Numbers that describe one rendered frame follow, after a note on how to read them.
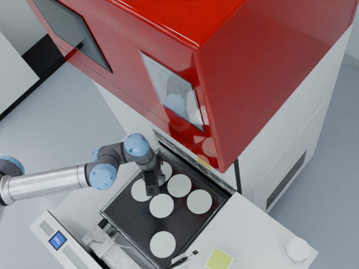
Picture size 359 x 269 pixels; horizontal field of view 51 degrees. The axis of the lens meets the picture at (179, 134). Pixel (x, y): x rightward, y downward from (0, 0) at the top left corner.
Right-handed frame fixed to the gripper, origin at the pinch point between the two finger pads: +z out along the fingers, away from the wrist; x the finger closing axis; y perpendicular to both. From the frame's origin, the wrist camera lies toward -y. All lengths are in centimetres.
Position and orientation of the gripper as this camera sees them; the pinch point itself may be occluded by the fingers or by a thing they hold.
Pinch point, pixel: (158, 185)
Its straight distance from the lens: 155.8
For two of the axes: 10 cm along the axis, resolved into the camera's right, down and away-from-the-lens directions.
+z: 1.8, 4.7, 8.7
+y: 0.2, -8.8, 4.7
